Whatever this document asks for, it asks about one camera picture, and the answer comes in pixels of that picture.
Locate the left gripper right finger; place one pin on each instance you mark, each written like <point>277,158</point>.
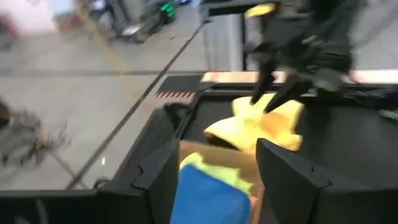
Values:
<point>295,193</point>

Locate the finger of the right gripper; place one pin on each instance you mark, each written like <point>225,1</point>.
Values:
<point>264,77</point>
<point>289,91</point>

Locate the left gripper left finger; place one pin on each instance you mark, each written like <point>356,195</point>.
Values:
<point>149,193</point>

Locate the yellow microfiber towel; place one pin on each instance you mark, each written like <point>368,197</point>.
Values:
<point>248,130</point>

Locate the blue microfiber towel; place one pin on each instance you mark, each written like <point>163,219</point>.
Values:
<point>208,199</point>

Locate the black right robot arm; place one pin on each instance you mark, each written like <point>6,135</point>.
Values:
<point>329,18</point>

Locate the wooden table side board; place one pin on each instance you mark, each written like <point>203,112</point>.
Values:
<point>230,77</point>

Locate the small yellow block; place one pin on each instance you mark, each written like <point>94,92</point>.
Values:
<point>259,10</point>

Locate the orange translucent plastic bin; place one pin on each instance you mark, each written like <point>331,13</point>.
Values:
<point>217,155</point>

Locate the black hazard striped mat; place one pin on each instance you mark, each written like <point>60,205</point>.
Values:
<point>180,84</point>

